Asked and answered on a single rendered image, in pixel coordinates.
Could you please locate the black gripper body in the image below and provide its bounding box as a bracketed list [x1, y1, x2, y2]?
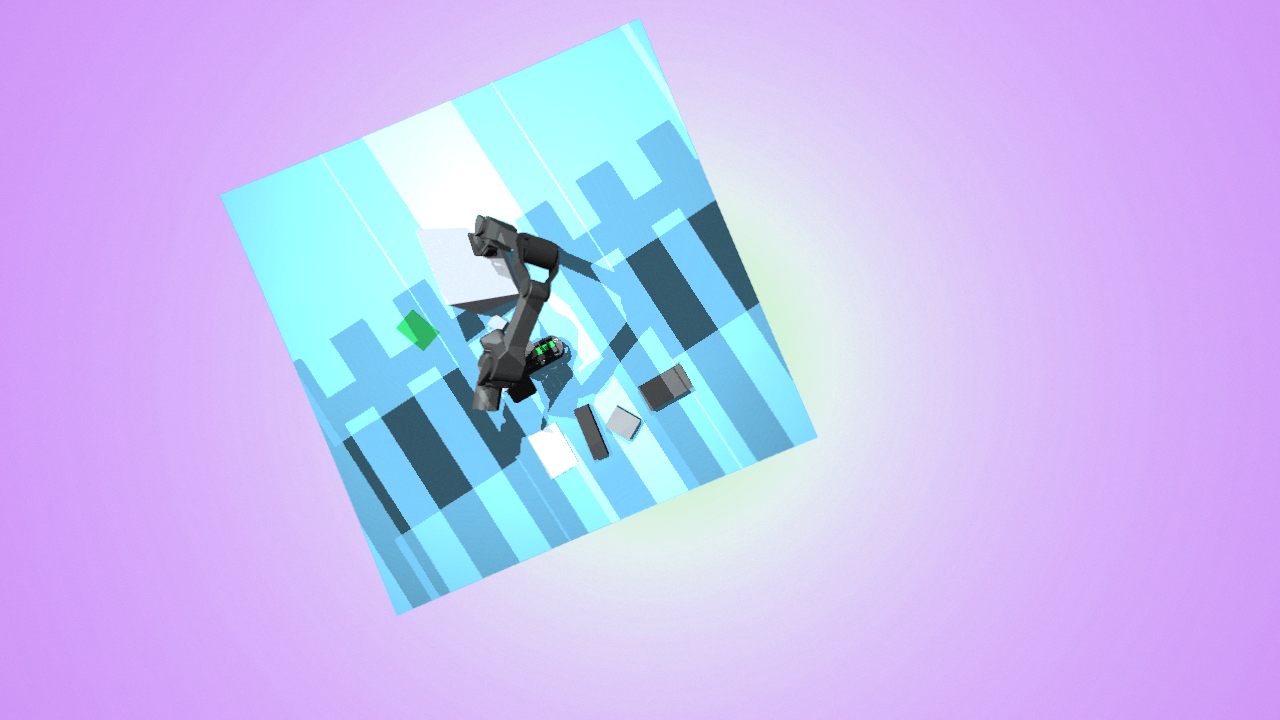
[479, 328, 538, 404]

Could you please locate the dark grey controller unit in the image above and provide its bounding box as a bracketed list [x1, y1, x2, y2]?
[524, 334, 564, 377]

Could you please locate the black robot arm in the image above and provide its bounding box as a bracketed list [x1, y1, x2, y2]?
[468, 214, 561, 413]

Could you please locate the flat green rectangular plate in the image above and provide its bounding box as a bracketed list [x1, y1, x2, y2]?
[396, 310, 440, 351]

